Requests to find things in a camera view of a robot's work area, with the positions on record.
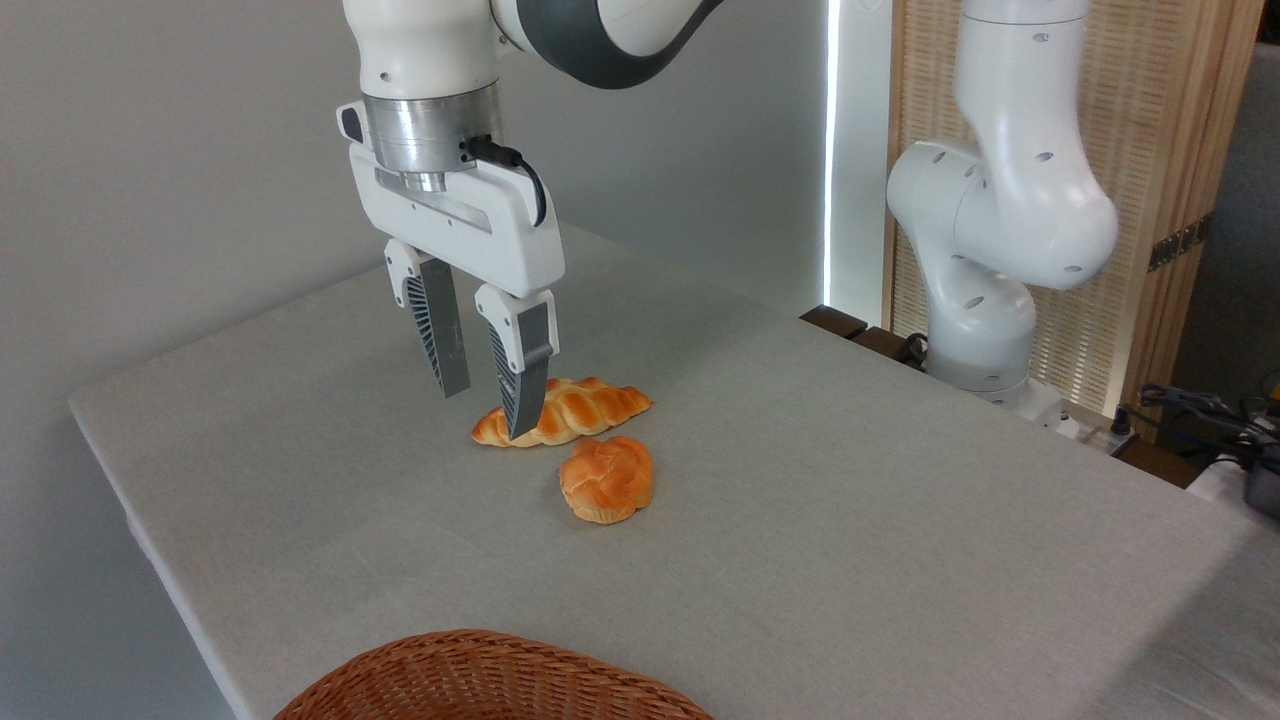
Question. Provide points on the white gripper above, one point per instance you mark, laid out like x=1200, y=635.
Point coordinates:
x=450, y=225

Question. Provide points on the round knotted bread roll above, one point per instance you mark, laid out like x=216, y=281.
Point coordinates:
x=605, y=480

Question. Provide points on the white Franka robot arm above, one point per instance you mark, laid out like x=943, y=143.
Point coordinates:
x=1000, y=200

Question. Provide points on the long braided bread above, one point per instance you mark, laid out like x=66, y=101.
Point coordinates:
x=590, y=405

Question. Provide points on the brown wicker basket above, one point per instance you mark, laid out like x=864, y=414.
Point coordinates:
x=480, y=680

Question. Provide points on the dark wooden furniture edge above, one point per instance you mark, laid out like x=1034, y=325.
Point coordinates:
x=835, y=322

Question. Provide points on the light wooden slatted screen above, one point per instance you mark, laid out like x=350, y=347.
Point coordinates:
x=1150, y=150

